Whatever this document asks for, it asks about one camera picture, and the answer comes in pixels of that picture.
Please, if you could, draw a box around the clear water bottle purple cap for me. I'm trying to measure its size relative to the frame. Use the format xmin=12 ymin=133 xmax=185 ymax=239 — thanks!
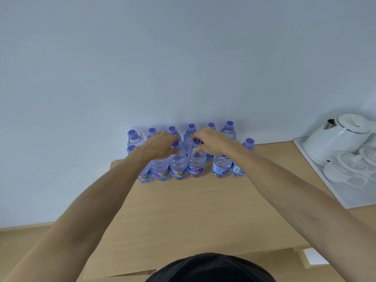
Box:
xmin=188 ymin=138 xmax=207 ymax=177
xmin=169 ymin=141 xmax=188 ymax=180

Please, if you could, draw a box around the person's right hand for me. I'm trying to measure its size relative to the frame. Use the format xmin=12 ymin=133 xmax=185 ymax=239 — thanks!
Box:
xmin=191 ymin=127 xmax=247 ymax=157

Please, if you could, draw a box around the white paper sheet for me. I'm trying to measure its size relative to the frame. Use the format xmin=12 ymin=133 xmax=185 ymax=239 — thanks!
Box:
xmin=302 ymin=247 xmax=330 ymax=266

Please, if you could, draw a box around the white electric kettle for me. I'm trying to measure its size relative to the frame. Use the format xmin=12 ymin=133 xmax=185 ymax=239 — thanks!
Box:
xmin=302 ymin=114 xmax=374 ymax=167

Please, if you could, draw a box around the white tray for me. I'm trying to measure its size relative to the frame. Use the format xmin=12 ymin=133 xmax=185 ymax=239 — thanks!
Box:
xmin=293 ymin=137 xmax=376 ymax=210

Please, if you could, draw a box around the person's black shirt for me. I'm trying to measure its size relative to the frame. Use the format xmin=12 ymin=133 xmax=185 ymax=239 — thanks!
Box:
xmin=145 ymin=252 xmax=277 ymax=282

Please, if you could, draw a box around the wooden table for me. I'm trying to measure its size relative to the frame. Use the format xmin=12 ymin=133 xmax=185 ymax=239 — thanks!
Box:
xmin=83 ymin=141 xmax=376 ymax=278

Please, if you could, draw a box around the person's left hand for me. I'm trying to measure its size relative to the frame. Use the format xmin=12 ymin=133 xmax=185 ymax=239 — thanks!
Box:
xmin=129 ymin=131 xmax=181 ymax=161

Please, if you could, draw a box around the row of water bottles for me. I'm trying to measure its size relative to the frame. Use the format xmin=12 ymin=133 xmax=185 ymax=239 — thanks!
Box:
xmin=127 ymin=121 xmax=255 ymax=184

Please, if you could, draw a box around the person's left forearm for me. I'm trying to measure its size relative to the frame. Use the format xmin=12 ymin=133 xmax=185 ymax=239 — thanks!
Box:
xmin=3 ymin=149 xmax=153 ymax=282

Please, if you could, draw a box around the white cup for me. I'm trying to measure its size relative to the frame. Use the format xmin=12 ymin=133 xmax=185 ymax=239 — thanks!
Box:
xmin=359 ymin=146 xmax=376 ymax=171
xmin=323 ymin=152 xmax=369 ymax=188

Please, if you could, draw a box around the person's right forearm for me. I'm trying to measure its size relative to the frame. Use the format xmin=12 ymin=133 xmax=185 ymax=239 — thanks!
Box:
xmin=235 ymin=143 xmax=376 ymax=282

